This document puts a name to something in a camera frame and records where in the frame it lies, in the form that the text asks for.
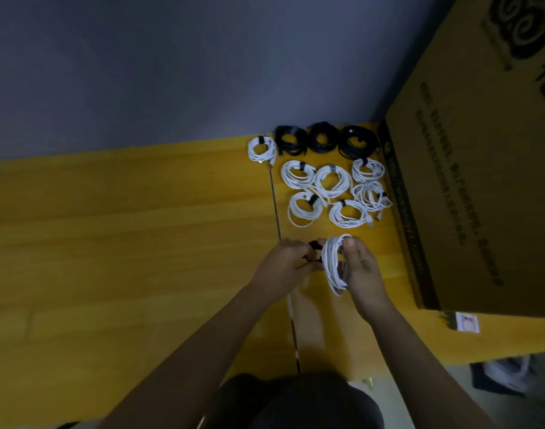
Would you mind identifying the cardboard box with black print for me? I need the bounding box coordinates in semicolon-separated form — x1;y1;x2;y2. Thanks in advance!
377;0;545;320

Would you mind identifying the small white packet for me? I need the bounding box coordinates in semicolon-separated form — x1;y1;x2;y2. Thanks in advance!
454;310;483;336

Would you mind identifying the dark object on floor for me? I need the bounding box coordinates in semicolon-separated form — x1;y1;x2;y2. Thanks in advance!
470;353;535;395

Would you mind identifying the person's right forearm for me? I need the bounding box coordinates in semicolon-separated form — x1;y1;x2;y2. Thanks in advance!
366;303;501;429

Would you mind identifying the person's left hand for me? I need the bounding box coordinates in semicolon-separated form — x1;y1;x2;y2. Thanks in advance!
247;238;324;308

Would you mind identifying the tangle of white cables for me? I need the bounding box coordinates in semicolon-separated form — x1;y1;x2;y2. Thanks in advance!
320;233;355;297

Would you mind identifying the person's right hand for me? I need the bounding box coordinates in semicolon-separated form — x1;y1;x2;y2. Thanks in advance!
337;235;396;324

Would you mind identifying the person's left forearm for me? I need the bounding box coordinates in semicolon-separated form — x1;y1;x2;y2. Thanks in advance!
98;288;278;429

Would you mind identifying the person's dark clothing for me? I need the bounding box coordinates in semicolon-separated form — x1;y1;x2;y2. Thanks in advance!
203;371;386;429

